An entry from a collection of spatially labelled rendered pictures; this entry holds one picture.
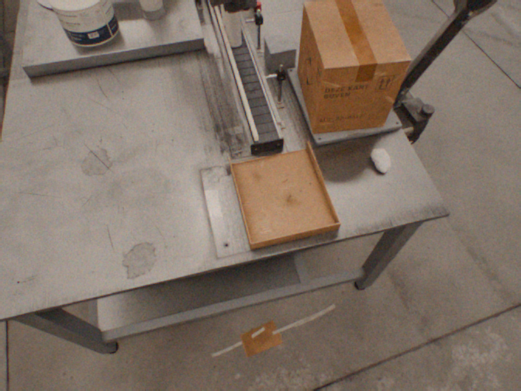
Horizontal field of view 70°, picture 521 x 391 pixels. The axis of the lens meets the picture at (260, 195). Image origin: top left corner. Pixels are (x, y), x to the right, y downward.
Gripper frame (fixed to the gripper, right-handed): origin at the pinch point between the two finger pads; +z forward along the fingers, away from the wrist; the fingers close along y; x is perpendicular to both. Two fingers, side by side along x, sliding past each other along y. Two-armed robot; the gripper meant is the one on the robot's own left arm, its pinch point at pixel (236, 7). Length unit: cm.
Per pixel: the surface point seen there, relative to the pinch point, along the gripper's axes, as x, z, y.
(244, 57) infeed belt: 13.6, 12.8, -1.3
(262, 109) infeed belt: 33.8, -4.4, -1.2
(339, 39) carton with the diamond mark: 19.7, -23.7, -23.5
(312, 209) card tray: 66, -25, -7
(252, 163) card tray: 50, -12, 7
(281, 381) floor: 147, 15, 10
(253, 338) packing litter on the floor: 132, 27, 17
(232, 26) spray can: 3.2, 9.8, 1.1
